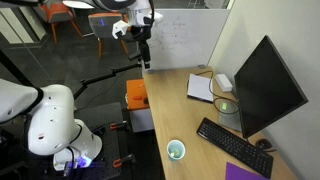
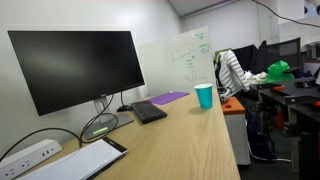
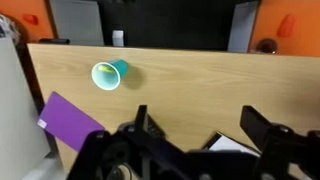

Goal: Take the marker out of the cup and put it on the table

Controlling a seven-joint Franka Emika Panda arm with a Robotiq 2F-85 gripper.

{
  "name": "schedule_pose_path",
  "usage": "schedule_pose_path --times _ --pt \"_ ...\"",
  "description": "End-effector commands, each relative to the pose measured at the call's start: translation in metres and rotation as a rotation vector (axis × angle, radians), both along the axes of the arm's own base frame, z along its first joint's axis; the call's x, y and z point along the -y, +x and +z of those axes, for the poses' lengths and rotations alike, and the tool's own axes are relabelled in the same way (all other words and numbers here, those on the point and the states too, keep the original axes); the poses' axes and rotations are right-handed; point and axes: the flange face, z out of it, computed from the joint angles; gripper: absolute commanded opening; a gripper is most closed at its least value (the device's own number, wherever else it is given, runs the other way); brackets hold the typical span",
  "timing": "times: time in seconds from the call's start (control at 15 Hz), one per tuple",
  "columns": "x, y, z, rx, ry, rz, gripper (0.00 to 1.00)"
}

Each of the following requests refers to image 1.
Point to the purple paper sheet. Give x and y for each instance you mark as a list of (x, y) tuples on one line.
[(243, 172)]

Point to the green sticky note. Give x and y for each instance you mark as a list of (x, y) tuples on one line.
[(224, 106)]

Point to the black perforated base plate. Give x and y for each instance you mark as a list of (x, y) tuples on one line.
[(106, 150)]

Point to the white rectangular box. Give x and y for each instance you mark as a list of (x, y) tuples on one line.
[(223, 82)]

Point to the grey chair with orange legs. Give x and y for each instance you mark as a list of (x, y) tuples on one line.
[(105, 26)]

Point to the white cup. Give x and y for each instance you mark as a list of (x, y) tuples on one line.
[(180, 146)]

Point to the black computer monitor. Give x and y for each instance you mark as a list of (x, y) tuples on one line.
[(266, 90)]

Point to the white notebook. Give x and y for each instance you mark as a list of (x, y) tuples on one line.
[(200, 87)]

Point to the black computer mouse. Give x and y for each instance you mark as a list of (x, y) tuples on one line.
[(264, 144)]

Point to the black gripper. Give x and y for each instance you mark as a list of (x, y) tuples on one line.
[(141, 33)]

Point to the yellow marker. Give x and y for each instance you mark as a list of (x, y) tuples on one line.
[(173, 154)]

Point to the orange black clamp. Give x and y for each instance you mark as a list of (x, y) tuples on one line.
[(118, 125), (123, 161)]

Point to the black keyboard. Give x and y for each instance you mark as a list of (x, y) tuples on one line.
[(235, 146)]

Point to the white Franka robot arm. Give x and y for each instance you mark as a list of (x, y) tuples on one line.
[(50, 116)]

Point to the whiteboard with grey feet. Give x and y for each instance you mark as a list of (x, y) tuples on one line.
[(193, 40)]

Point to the orange box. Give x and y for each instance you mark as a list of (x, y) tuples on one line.
[(136, 91)]

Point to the grey monitor stand base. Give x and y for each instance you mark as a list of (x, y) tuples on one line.
[(230, 121)]

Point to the light grey box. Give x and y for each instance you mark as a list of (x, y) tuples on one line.
[(141, 120)]

